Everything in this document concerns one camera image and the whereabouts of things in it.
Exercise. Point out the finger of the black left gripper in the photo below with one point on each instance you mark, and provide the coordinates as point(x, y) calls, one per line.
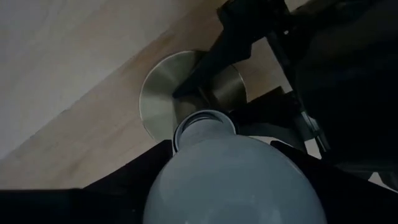
point(273, 112)
point(242, 28)

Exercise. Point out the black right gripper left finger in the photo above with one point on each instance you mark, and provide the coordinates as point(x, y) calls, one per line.
point(93, 205)

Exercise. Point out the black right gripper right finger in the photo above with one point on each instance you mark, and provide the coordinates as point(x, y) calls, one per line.
point(357, 202)

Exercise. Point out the white lightbulb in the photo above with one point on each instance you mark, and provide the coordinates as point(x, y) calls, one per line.
point(233, 186)

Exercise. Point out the brass lamp socket base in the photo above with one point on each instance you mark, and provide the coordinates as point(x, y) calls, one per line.
point(158, 93)

